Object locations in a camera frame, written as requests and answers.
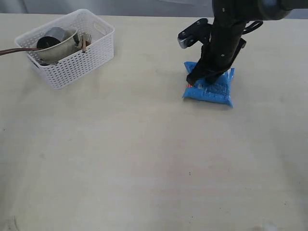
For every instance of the beige metal bowl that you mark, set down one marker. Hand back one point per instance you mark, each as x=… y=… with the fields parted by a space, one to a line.
x=61 y=50

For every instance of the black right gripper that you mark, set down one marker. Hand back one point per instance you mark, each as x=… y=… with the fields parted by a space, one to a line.
x=219 y=54

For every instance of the silver metal spoon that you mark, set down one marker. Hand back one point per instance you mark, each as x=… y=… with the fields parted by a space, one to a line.
x=47 y=63

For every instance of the wooden chopstick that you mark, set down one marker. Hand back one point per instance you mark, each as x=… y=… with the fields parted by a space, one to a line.
x=85 y=41
x=79 y=42

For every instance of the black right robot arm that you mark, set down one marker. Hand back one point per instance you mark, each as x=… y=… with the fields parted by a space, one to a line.
x=251 y=12

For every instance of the blue snack bag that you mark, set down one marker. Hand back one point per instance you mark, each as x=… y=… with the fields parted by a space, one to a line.
x=219 y=92

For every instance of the grey metal cup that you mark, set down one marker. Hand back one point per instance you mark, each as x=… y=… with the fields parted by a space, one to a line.
x=56 y=33

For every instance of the white perforated plastic basket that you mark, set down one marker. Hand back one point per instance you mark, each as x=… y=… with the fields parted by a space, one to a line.
x=78 y=64

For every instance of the black ladle with brown handle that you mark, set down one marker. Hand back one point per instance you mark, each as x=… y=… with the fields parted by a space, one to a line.
x=42 y=43

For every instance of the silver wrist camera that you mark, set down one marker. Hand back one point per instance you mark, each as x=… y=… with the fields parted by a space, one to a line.
x=198 y=31

